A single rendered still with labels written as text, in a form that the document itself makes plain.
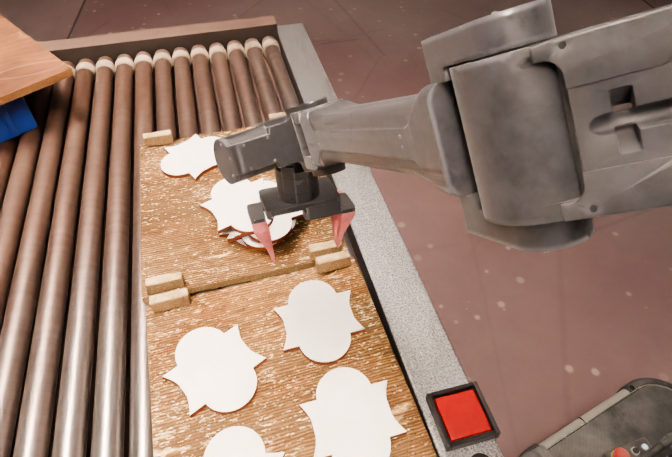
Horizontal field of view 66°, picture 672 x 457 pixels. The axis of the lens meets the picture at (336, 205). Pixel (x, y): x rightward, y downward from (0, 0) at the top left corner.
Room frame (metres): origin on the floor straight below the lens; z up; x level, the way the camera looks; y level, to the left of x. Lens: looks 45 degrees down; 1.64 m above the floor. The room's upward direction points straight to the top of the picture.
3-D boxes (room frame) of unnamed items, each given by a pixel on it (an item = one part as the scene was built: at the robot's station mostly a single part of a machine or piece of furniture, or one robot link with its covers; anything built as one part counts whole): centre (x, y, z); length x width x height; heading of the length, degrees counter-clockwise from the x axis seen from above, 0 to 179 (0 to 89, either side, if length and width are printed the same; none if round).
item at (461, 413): (0.30, -0.17, 0.92); 0.06 x 0.06 x 0.01; 15
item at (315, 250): (0.57, 0.02, 0.95); 0.06 x 0.02 x 0.03; 105
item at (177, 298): (0.47, 0.26, 0.95); 0.06 x 0.02 x 0.03; 107
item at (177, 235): (0.72, 0.20, 0.93); 0.41 x 0.35 x 0.02; 15
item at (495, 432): (0.30, -0.17, 0.92); 0.08 x 0.08 x 0.02; 15
